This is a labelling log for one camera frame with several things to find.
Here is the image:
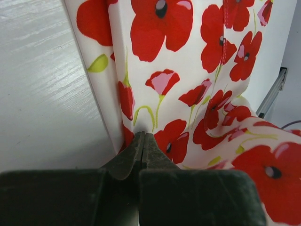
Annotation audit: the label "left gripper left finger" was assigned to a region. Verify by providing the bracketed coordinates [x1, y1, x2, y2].
[0, 132, 145, 226]

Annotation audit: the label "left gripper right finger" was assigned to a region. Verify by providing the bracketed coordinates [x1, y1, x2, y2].
[139, 133, 267, 226]

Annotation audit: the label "red poppy print skirt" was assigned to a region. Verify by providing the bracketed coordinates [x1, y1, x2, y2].
[65, 0, 301, 226]

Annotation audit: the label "aluminium frame rails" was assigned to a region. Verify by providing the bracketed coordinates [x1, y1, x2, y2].
[256, 67, 288, 121]

